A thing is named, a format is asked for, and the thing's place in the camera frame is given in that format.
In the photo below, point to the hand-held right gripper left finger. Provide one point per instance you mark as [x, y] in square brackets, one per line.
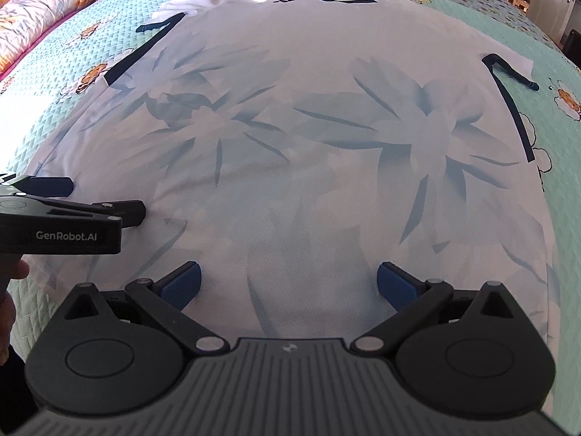
[184, 284]

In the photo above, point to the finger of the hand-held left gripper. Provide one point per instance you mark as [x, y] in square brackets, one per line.
[47, 186]
[129, 212]

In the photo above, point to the green quilted bee bed cover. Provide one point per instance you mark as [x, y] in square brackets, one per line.
[499, 22]

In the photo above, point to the white blue floral t-shirt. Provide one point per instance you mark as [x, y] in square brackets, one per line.
[295, 145]

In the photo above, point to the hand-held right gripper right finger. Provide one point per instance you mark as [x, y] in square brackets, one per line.
[395, 284]

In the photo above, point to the white door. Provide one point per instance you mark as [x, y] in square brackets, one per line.
[556, 0]

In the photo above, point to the person's left hand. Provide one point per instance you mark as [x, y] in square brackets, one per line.
[11, 322]

